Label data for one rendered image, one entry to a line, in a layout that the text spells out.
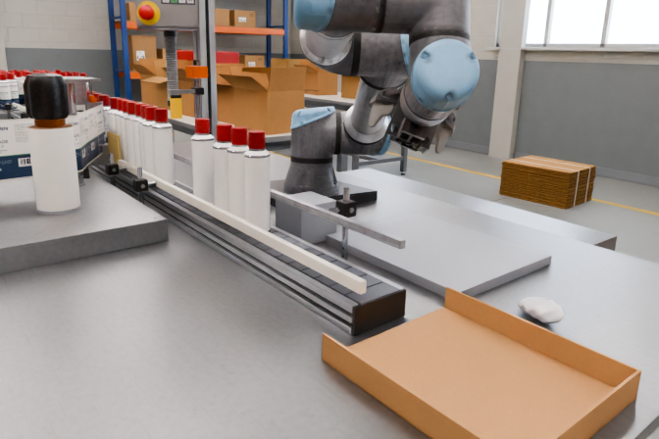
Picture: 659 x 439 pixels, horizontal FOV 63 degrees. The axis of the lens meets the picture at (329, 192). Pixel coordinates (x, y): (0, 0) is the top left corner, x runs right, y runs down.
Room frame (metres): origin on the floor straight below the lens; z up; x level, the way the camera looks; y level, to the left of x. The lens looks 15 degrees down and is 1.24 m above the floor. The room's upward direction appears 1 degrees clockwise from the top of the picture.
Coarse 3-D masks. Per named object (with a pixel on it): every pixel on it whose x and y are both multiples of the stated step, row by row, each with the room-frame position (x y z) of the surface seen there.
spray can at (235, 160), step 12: (240, 132) 1.07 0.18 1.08; (240, 144) 1.07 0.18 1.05; (228, 156) 1.06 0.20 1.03; (240, 156) 1.06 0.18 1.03; (228, 168) 1.07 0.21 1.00; (240, 168) 1.06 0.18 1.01; (228, 180) 1.07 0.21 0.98; (240, 180) 1.06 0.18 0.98; (228, 192) 1.07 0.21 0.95; (240, 192) 1.06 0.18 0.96; (228, 204) 1.07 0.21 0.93; (240, 204) 1.06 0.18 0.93; (240, 216) 1.06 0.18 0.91
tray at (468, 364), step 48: (384, 336) 0.71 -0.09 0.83; (432, 336) 0.71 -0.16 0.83; (480, 336) 0.72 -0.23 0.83; (528, 336) 0.69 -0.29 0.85; (384, 384) 0.56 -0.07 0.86; (432, 384) 0.59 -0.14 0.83; (480, 384) 0.60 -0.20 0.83; (528, 384) 0.60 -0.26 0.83; (576, 384) 0.60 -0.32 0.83; (624, 384) 0.55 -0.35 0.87; (432, 432) 0.50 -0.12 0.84; (480, 432) 0.51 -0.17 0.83; (528, 432) 0.51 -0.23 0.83; (576, 432) 0.48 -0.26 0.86
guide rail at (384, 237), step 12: (180, 156) 1.39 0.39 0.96; (276, 192) 1.04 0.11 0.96; (288, 204) 1.00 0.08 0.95; (300, 204) 0.97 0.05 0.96; (324, 216) 0.91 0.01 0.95; (336, 216) 0.89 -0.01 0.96; (360, 228) 0.84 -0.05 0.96; (372, 228) 0.82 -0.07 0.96; (384, 240) 0.79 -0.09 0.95; (396, 240) 0.78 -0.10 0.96
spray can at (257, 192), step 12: (252, 132) 1.02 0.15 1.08; (264, 132) 1.03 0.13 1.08; (252, 144) 1.02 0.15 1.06; (264, 144) 1.03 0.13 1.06; (252, 156) 1.01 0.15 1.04; (264, 156) 1.02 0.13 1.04; (252, 168) 1.01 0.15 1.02; (264, 168) 1.02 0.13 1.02; (252, 180) 1.01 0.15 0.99; (264, 180) 1.02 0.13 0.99; (252, 192) 1.01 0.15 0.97; (264, 192) 1.02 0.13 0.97; (252, 204) 1.01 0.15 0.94; (264, 204) 1.02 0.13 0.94; (252, 216) 1.01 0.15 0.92; (264, 216) 1.02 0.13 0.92; (264, 228) 1.02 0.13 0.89
